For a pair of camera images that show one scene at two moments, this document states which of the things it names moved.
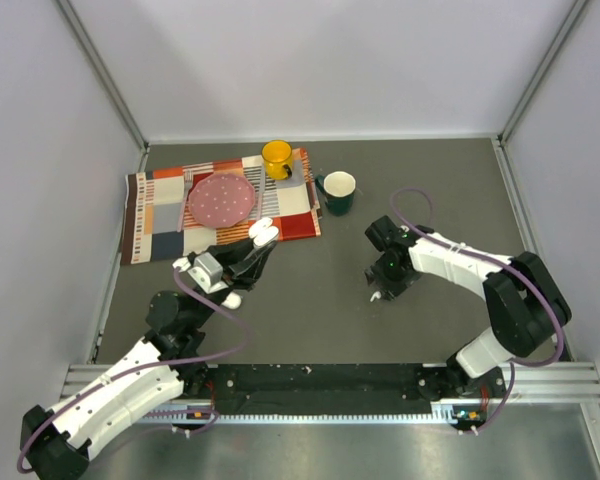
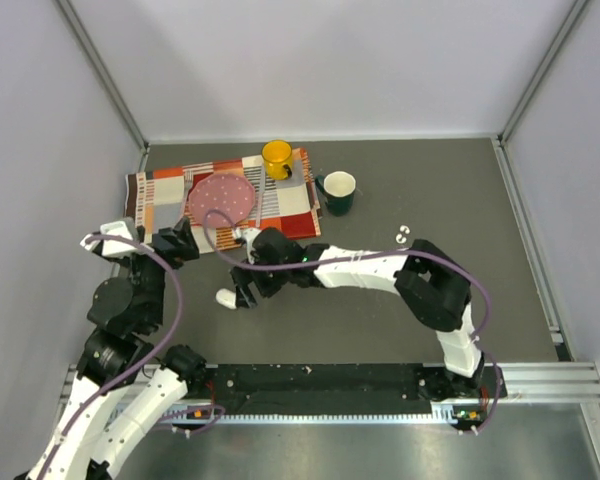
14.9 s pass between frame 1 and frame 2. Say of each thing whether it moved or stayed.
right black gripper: moved
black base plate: stayed
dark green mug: stayed
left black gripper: moved
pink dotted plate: stayed
